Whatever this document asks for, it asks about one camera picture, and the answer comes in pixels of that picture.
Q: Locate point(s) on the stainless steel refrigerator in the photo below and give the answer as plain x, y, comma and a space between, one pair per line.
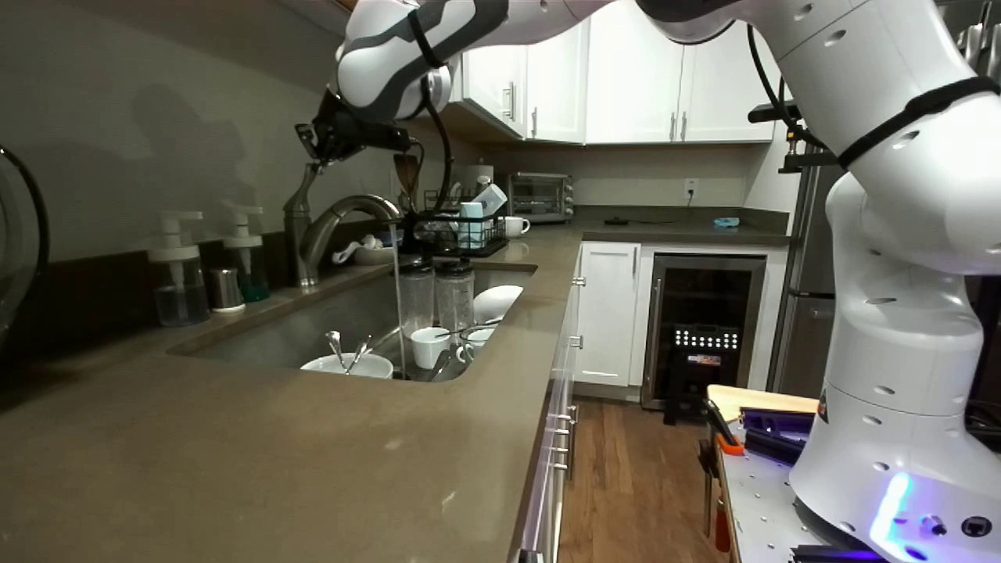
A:
809, 302

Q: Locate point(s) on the white mug on counter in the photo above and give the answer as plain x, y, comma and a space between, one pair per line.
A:
513, 225

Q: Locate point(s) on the glass bowl at left edge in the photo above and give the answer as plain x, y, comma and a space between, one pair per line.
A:
23, 236

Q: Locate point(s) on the blue dish on counter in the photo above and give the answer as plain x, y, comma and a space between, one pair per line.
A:
726, 223

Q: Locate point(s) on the brushed steel sink faucet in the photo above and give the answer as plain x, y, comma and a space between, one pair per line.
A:
313, 231

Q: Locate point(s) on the clear soap dispenser white pump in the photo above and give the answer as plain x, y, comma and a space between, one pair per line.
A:
177, 263

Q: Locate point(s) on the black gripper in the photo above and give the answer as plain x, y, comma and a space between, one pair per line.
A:
335, 133

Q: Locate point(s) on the clear blender jar black lid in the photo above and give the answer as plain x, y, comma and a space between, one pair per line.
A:
417, 292

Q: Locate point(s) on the small metal cup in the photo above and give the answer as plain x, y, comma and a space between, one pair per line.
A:
226, 292

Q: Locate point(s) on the white mug in sink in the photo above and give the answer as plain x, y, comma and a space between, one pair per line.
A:
430, 346

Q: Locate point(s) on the black wine cooler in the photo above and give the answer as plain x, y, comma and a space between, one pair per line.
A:
698, 328

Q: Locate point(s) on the white upper cabinets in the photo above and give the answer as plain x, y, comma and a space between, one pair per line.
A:
617, 79

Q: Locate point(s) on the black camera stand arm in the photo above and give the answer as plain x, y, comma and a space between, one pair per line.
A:
803, 148

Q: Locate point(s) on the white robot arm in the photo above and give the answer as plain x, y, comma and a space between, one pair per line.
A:
916, 214

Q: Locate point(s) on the white lower cabinet door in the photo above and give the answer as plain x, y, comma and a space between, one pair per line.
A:
607, 309

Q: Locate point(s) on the black dish rack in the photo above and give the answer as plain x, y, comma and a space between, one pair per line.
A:
471, 230

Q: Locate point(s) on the robot mounting table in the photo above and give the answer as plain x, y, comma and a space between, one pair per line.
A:
749, 506

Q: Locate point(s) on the stainless steel sink basin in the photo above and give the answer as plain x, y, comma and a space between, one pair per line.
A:
350, 332

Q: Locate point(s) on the white plate in sink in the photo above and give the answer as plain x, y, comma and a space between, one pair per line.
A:
495, 302

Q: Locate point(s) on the toaster oven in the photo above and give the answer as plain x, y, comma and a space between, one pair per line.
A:
543, 196

